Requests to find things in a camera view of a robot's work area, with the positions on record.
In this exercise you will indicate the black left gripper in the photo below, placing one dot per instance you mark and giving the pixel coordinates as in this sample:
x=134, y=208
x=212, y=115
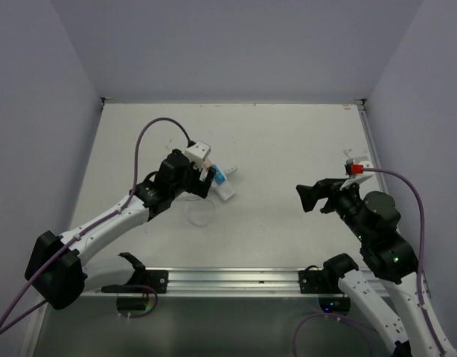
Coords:
x=199, y=187

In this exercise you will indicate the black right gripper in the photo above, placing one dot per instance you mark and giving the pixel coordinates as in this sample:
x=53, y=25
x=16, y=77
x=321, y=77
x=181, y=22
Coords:
x=309, y=194

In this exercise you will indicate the blue plug adapter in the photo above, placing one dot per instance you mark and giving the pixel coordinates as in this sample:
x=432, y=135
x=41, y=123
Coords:
x=219, y=177

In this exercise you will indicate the white cube socket adapter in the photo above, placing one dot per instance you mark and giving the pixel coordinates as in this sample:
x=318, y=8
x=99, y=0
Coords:
x=224, y=191

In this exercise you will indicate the white plug adapter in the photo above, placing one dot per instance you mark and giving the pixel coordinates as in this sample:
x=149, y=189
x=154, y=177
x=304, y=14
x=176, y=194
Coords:
x=230, y=170

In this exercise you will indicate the pink small plug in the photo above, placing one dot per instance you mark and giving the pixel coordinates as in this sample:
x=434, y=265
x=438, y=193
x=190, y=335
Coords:
x=207, y=163

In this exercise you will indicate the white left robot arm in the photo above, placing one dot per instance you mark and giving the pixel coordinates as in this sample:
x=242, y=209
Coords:
x=55, y=268

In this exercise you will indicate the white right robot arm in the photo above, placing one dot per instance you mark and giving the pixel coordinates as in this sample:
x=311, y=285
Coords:
x=407, y=325

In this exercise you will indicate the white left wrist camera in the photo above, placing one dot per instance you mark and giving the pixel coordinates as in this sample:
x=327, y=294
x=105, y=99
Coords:
x=198, y=153

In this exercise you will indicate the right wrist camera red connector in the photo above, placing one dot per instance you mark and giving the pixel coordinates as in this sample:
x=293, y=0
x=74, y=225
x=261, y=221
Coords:
x=356, y=170

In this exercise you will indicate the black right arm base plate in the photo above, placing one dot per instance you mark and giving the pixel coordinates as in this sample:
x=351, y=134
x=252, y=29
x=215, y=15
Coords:
x=313, y=281

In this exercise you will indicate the aluminium front rail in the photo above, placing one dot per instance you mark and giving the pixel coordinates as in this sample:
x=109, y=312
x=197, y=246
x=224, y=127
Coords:
x=193, y=281

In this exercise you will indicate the aluminium rail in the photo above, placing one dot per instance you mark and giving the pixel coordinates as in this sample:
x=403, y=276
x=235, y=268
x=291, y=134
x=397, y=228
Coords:
x=361, y=106
x=193, y=281

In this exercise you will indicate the aluminium right side rail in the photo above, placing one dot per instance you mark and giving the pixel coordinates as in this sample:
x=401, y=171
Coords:
x=361, y=106

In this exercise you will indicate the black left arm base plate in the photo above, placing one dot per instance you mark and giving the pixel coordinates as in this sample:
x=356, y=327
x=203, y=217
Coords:
x=139, y=296

